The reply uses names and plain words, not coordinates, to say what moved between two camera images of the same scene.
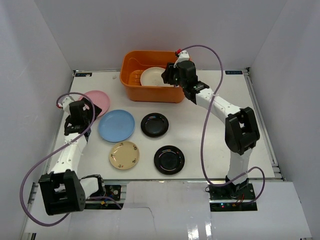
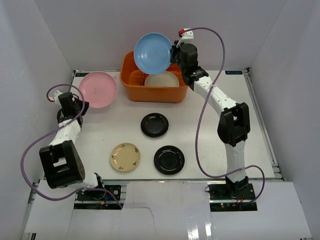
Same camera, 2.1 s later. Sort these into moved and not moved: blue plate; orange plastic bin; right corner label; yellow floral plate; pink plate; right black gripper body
Moved: blue plate; right black gripper body; pink plate
Not moved: orange plastic bin; yellow floral plate; right corner label
